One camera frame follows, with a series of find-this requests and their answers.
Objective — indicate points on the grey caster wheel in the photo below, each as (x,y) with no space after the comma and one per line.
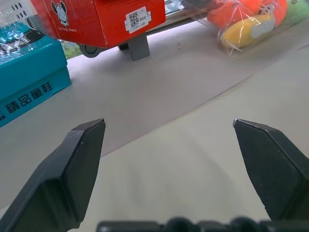
(89,51)

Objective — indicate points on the teal shoe box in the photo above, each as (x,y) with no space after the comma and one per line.
(29,72)

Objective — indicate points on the bagged orange yellow plush toy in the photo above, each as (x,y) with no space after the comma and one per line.
(241,26)

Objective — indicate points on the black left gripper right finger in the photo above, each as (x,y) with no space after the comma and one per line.
(277,169)

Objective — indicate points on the red shoe box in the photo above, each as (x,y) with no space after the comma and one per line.
(106,21)

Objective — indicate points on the grey cart leg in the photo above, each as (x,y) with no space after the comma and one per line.
(139,49)

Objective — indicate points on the white QR code label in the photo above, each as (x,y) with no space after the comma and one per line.
(138,21)

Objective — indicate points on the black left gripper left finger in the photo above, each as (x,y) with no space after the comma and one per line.
(60,174)

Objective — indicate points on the green plush item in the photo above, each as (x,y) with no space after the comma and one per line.
(295,9)

